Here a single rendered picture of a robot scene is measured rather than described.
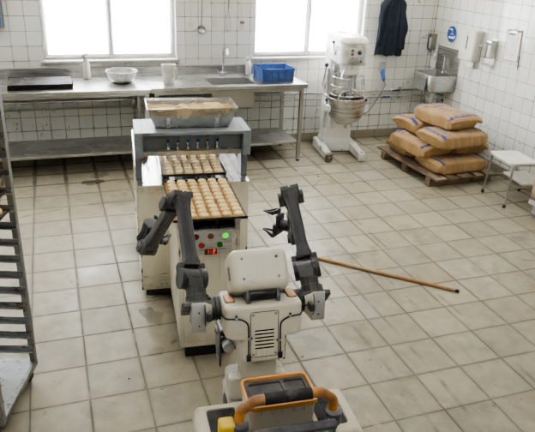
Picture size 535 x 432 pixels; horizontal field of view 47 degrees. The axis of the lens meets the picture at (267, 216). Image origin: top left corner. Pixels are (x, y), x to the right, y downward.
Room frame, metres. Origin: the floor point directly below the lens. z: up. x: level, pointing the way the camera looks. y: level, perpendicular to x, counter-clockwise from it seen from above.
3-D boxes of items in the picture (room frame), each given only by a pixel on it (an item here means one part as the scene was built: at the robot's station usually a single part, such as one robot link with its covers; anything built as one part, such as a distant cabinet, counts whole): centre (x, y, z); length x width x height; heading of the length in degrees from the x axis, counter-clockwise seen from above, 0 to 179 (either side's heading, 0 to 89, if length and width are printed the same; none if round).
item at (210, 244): (2.96, 0.30, 0.77); 0.24 x 0.04 x 0.14; 104
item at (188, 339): (3.31, 0.39, 0.45); 0.70 x 0.34 x 0.90; 14
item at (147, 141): (3.80, 0.51, 1.01); 0.72 x 0.33 x 0.34; 104
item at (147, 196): (4.26, 0.63, 0.42); 1.28 x 0.72 x 0.84; 14
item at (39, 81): (6.07, 2.32, 0.93); 0.60 x 0.40 x 0.01; 111
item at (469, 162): (6.36, -1.99, 0.19); 0.72 x 0.42 x 0.15; 114
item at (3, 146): (2.68, 1.23, 0.97); 0.03 x 0.03 x 1.70; 2
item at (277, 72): (6.92, 0.00, 0.95); 0.40 x 0.30 x 0.14; 113
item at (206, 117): (3.80, 0.51, 1.25); 0.56 x 0.29 x 0.14; 104
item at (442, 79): (7.54, -2.00, 0.93); 0.99 x 0.38 x 1.09; 20
